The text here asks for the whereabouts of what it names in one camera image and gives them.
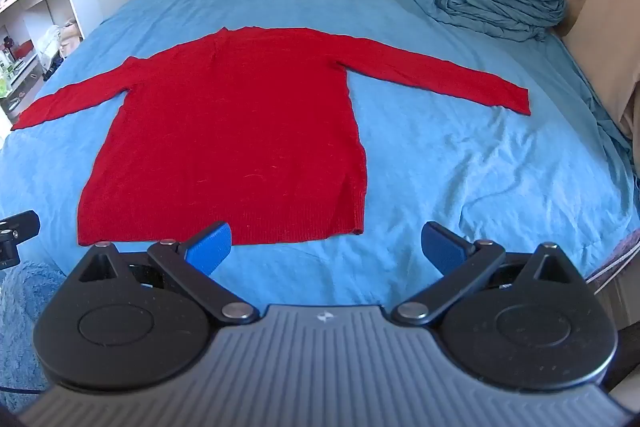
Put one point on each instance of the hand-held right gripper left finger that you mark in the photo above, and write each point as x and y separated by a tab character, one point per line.
212	247

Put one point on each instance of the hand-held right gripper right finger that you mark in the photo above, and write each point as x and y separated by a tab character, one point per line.
442	249

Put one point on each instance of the red knit sweater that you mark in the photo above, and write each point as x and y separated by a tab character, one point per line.
225	132

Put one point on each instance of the bed with blue sheet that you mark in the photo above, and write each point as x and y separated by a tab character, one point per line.
450	167

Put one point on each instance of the row of toiletry bottles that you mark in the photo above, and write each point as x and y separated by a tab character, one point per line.
10	74

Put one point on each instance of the small red box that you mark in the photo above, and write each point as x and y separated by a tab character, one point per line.
25	52

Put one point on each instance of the purple patterned cloth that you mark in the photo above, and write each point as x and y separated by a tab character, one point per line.
620	252

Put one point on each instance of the white plastic bags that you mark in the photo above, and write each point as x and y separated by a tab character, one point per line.
60	39

